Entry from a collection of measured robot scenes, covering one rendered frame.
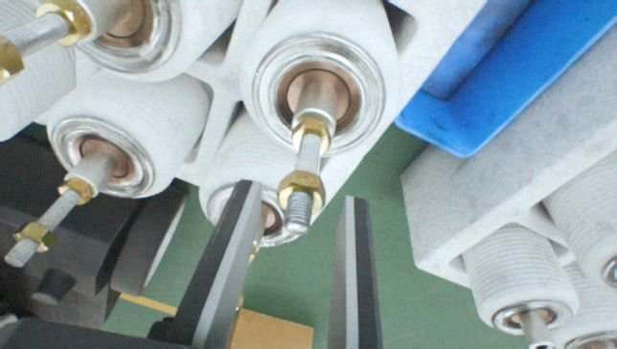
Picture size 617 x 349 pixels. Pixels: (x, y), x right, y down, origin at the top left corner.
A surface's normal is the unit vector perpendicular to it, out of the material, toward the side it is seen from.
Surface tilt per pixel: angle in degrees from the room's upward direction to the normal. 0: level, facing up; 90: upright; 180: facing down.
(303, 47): 4
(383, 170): 0
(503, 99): 88
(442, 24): 0
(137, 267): 31
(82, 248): 45
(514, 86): 88
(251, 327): 89
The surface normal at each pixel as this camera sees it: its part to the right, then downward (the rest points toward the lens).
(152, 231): 0.41, -0.31
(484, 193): -0.89, -0.39
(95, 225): 0.46, -0.63
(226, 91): -0.11, 0.66
